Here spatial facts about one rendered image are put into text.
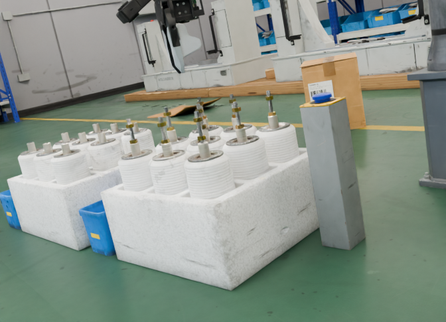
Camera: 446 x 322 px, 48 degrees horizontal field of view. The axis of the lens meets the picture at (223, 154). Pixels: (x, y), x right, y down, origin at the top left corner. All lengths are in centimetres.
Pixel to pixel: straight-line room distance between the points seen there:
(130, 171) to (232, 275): 35
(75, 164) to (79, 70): 612
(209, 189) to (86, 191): 51
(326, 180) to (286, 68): 280
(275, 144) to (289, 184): 10
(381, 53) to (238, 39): 153
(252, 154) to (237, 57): 333
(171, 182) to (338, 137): 36
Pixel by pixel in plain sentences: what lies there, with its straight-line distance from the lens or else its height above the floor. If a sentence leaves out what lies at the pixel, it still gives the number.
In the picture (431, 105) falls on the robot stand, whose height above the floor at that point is 22.
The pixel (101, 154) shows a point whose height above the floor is 23.
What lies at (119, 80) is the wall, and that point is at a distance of 776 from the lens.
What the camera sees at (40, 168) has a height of 22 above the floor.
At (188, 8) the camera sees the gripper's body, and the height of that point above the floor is 55.
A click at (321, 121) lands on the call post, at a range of 104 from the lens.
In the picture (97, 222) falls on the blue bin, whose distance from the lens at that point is 133.
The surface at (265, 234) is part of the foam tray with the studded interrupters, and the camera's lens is 108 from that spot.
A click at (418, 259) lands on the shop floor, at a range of 106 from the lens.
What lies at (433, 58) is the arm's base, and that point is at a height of 33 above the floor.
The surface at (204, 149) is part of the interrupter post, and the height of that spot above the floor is 27.
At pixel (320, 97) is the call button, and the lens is 104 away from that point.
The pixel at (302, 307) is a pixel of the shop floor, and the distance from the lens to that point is 94.
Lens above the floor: 48
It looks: 13 degrees down
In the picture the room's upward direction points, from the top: 11 degrees counter-clockwise
